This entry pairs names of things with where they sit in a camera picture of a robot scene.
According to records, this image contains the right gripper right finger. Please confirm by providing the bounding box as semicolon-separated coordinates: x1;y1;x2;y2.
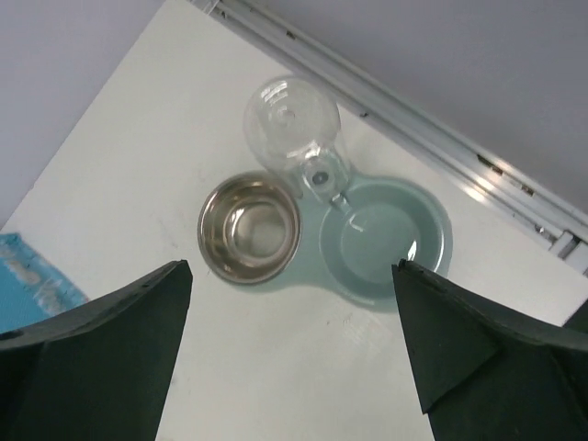
391;260;587;440

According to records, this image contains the blue patterned pet tent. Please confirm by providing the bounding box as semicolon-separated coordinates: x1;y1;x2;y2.
0;233;89;334

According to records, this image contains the right aluminium frame post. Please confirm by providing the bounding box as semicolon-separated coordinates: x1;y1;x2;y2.
193;1;587;275

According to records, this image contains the stainless steel pet bowl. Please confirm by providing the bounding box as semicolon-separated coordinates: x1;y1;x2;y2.
197;171;302;286

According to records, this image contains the clear plastic water bottle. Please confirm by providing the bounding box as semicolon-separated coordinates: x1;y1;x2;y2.
243;75;352;204

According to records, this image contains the mint green double feeder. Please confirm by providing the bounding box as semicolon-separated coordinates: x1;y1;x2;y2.
238;173;455;314

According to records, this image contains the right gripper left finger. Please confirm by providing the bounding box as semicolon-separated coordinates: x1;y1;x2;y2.
1;260;193;440

